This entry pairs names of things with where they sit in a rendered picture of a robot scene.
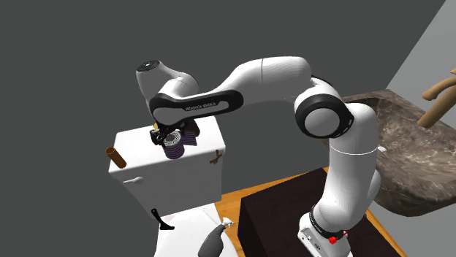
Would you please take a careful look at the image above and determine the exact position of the purple striped roll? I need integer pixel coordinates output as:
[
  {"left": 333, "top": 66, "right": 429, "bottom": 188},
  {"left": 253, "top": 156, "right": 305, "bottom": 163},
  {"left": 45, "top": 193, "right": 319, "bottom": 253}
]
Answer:
[{"left": 163, "top": 130, "right": 186, "bottom": 161}]

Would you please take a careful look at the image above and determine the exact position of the purple striped block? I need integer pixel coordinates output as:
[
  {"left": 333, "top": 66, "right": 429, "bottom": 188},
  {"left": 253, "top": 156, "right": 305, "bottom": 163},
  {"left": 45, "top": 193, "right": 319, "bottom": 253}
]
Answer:
[{"left": 183, "top": 119, "right": 201, "bottom": 147}]

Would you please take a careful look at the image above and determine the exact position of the brown cardboard tube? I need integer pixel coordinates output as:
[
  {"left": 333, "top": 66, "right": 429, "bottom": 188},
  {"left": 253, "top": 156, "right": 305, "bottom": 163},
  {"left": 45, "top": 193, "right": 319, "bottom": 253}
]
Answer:
[{"left": 104, "top": 146, "right": 128, "bottom": 169}]

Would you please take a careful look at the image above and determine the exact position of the small brown figure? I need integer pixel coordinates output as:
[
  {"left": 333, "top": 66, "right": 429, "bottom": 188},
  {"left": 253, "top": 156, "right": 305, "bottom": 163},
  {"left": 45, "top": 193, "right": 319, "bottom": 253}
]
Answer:
[{"left": 209, "top": 149, "right": 224, "bottom": 166}]

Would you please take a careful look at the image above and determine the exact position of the black angled tool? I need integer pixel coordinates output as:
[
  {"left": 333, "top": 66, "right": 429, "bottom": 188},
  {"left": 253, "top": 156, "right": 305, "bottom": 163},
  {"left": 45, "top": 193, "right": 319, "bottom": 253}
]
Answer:
[{"left": 151, "top": 208, "right": 176, "bottom": 231}]

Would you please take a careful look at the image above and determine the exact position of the grey spray bottle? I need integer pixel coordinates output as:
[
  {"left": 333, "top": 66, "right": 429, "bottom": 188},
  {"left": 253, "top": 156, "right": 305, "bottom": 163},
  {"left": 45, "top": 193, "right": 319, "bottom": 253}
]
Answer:
[{"left": 197, "top": 218, "right": 235, "bottom": 257}]

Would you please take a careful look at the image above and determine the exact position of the dark robot stand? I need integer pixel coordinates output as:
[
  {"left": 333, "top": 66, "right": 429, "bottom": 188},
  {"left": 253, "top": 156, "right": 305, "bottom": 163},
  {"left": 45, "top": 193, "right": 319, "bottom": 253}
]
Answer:
[{"left": 237, "top": 166, "right": 409, "bottom": 257}]

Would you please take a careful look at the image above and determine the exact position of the brown stone sink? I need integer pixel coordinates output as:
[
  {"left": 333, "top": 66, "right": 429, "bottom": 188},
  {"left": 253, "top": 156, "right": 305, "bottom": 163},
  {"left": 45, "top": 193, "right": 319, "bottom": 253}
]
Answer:
[{"left": 322, "top": 88, "right": 456, "bottom": 218}]

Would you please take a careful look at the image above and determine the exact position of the tan faucet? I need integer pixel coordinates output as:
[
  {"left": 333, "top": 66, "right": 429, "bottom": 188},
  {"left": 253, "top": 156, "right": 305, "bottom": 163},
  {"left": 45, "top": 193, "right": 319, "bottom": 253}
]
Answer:
[{"left": 417, "top": 68, "right": 456, "bottom": 129}]

